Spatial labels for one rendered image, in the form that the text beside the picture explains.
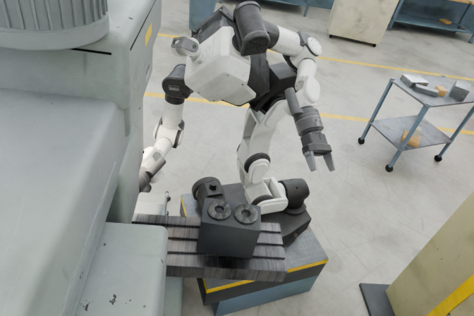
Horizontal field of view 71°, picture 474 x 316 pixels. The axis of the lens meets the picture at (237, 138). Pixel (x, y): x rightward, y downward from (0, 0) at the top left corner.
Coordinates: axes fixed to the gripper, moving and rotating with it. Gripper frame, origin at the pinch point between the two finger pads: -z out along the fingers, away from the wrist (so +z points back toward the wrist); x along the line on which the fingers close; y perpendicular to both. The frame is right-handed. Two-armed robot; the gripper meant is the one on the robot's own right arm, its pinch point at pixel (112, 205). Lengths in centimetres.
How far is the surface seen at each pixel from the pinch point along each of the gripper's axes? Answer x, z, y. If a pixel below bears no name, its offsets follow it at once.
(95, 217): 29, -34, -51
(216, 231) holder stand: 37.1, 10.8, 3.5
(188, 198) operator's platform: -5, 75, 76
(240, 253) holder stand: 47, 14, 15
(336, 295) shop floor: 110, 82, 116
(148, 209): 0.2, 21.8, 26.2
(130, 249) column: 34, -32, -42
